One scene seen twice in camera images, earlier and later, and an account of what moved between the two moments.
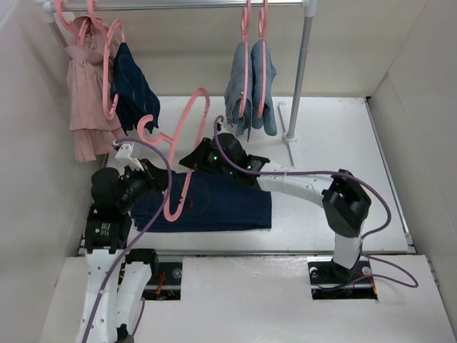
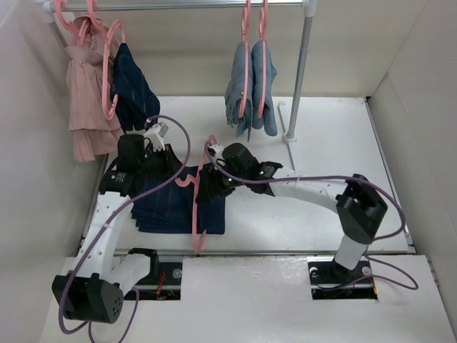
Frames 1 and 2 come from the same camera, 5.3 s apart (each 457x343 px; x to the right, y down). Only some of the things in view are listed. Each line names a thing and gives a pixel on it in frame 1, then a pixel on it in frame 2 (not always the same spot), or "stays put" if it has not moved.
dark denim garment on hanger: (136, 98) stays put
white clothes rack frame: (309, 8) stays put
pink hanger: (172, 138) to (196, 183)
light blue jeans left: (234, 88) stays put
